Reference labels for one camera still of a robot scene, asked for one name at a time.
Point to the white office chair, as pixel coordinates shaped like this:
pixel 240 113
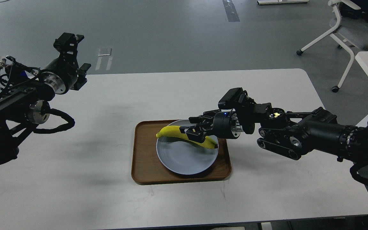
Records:
pixel 346 32

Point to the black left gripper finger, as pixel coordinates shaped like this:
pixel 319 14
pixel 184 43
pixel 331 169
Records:
pixel 81 76
pixel 67 45

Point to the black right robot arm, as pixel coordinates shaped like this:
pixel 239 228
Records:
pixel 290 134

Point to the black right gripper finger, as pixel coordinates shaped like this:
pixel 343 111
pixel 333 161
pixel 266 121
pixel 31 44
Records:
pixel 196 135
pixel 205 121

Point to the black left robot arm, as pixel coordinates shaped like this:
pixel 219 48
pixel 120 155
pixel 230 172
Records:
pixel 26 92

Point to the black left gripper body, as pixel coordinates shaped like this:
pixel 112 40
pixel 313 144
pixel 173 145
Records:
pixel 61 73

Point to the brown wooden tray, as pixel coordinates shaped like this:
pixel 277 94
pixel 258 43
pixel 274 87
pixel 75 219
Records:
pixel 147 169

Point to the yellow banana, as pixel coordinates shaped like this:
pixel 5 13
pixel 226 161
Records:
pixel 174 131

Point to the white table base bar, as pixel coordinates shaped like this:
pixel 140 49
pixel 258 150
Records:
pixel 265 2

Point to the light blue plate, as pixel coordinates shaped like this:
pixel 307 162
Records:
pixel 184 157

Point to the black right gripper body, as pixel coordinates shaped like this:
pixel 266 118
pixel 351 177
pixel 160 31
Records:
pixel 222 124

